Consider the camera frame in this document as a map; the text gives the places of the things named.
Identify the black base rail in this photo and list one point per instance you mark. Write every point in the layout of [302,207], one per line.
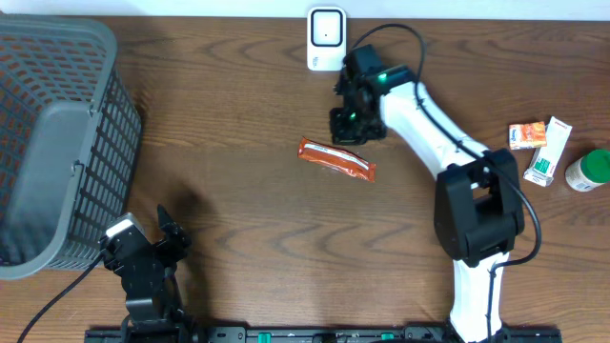
[419,333]

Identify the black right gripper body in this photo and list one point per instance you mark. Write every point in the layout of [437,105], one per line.
[353,124]

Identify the orange tissue pack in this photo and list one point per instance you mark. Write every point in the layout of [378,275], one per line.
[527,136]

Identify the red chocolate bar wrapper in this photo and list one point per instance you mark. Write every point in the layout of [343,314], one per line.
[337,159]

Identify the green lid seasoning jar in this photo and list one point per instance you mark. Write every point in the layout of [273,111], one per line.
[589,172]

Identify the white barcode scanner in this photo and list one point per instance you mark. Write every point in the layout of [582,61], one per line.
[326,38]

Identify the white green carton box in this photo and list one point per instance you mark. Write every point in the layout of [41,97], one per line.
[546,159]

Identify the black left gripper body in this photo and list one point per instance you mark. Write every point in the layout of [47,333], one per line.
[168,252]

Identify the grey plastic shopping basket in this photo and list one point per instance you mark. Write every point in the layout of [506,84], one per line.
[70,135]

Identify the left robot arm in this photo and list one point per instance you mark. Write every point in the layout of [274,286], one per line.
[156,308]

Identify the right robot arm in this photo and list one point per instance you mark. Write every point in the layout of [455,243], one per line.
[479,206]

